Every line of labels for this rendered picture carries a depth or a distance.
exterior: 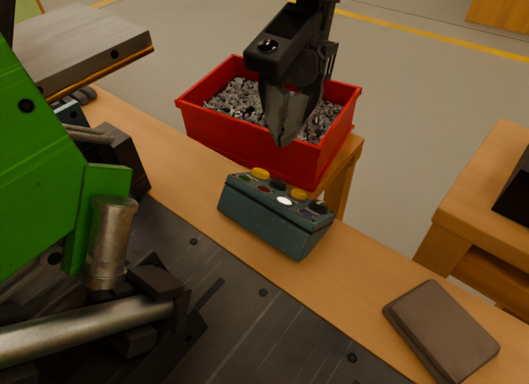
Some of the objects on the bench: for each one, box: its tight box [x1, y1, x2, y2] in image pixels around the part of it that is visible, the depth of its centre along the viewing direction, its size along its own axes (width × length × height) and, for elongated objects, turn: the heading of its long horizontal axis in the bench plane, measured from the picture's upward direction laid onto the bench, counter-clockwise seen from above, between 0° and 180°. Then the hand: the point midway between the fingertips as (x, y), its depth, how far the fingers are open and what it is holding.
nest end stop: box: [157, 267, 192, 335], centre depth 38 cm, size 4×7×6 cm, turn 53°
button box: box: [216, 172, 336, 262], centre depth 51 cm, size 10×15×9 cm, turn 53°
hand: (279, 140), depth 51 cm, fingers closed
